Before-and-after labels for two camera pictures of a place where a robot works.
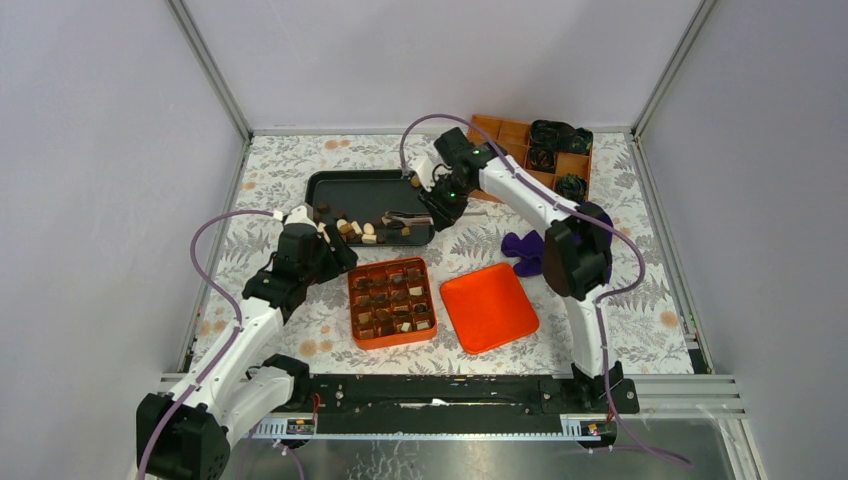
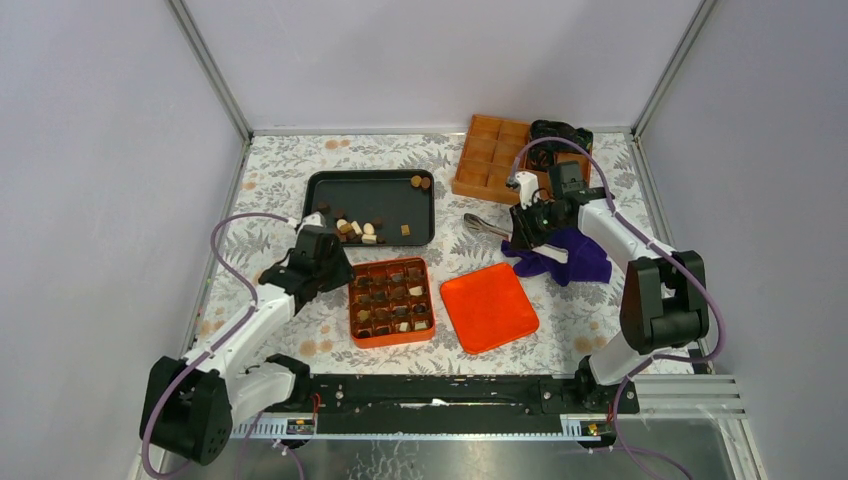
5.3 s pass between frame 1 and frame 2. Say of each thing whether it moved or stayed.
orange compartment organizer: stayed
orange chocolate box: stayed
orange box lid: stayed
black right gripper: moved
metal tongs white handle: moved
